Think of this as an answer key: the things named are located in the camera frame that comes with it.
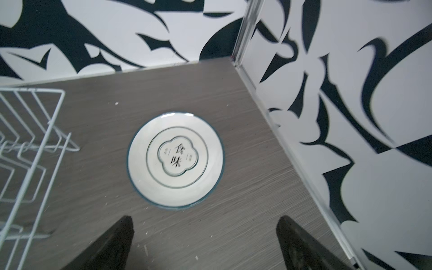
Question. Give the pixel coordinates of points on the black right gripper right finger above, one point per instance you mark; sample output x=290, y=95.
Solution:
x=301, y=251

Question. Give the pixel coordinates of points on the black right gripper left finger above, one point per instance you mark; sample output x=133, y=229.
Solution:
x=110, y=251

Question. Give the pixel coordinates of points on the aluminium cage frame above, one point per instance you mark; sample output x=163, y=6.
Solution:
x=272, y=55

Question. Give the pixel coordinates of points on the green cloud pattern plate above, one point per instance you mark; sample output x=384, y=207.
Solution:
x=176, y=160

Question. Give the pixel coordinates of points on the white wire dish rack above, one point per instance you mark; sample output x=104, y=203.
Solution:
x=32, y=150

